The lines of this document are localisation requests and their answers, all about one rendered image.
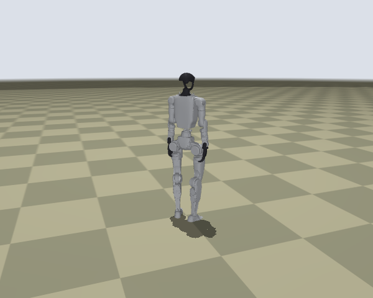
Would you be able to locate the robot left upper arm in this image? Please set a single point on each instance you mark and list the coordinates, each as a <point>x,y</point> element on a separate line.
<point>171,110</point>

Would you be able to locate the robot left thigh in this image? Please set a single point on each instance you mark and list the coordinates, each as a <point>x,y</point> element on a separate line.
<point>177,156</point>

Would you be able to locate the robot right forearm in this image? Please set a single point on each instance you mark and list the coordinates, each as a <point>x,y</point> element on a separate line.
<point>204,133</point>

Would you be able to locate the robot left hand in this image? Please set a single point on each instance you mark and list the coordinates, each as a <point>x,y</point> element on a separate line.
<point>169,151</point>

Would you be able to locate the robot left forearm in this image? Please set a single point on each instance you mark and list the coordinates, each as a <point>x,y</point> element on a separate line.
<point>171,131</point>

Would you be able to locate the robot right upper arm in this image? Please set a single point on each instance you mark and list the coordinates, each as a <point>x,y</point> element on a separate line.
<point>200,103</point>

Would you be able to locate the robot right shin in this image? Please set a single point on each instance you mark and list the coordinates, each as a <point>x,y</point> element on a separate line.
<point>195,194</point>

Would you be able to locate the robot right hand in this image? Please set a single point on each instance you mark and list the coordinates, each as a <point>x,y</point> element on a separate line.
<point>204,152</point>

